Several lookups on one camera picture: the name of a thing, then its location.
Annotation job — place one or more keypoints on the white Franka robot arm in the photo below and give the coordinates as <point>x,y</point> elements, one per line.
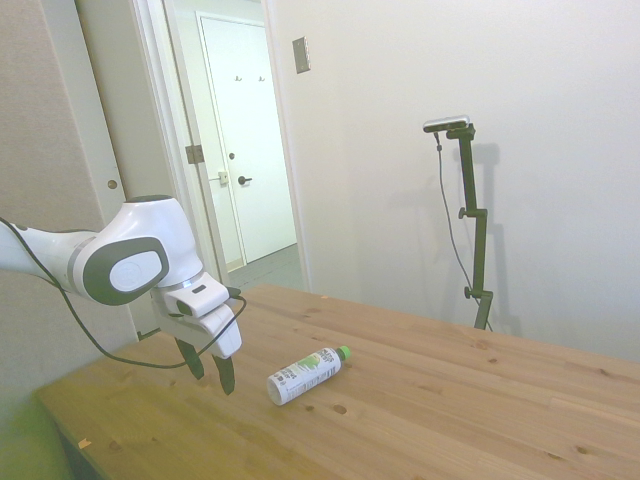
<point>145,225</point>

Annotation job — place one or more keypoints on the beige door panel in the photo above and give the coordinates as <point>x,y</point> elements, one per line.
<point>117,100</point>

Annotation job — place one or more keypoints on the white hallway door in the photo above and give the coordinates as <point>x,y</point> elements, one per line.
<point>250,125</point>

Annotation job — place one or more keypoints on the metal door hinge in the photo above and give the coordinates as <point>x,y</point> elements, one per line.
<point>194,154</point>

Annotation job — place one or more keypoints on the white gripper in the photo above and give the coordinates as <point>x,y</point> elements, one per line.
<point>220,332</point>

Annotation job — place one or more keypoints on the white bottle with green cap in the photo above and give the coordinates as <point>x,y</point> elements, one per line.
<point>300,377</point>

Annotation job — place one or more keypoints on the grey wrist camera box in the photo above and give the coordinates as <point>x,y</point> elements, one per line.
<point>205,300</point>

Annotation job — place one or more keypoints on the round brass door knob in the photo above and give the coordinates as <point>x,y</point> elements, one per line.
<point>112,184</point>

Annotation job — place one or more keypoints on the black jointed camera stand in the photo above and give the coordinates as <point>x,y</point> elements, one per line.
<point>480,250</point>

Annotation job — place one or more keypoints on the grey stereo camera bar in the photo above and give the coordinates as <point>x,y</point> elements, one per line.
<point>446,124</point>

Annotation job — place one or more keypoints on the brass latch plate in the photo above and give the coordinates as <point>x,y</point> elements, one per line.
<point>223,176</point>

